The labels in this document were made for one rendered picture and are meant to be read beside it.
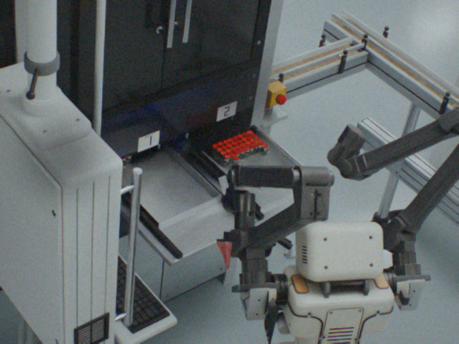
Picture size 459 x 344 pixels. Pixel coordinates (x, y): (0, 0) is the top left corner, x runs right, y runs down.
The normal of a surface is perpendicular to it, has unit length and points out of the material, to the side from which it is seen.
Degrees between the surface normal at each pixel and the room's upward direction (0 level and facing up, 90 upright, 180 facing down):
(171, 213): 0
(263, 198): 0
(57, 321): 90
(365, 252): 48
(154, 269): 90
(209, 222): 0
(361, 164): 63
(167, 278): 90
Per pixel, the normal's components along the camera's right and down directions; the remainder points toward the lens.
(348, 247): 0.20, -0.02
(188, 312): 0.11, -0.75
